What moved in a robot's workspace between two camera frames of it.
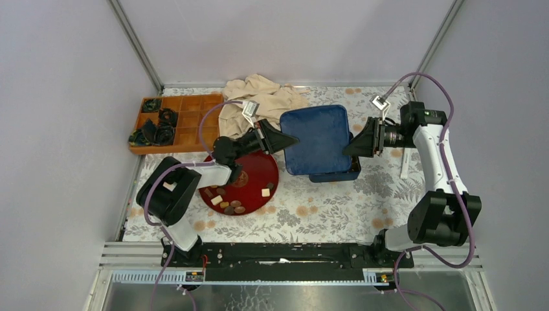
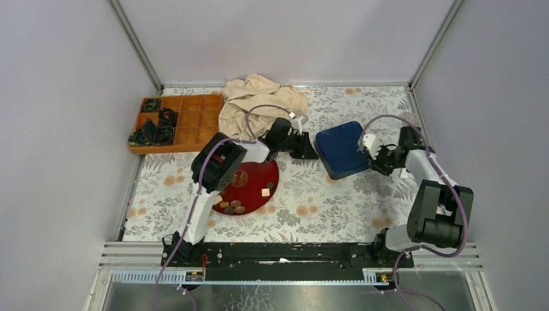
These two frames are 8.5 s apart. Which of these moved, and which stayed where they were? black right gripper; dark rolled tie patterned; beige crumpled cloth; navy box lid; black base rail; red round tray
Moved: navy box lid; black right gripper
Stayed: red round tray; black base rail; beige crumpled cloth; dark rolled tie patterned
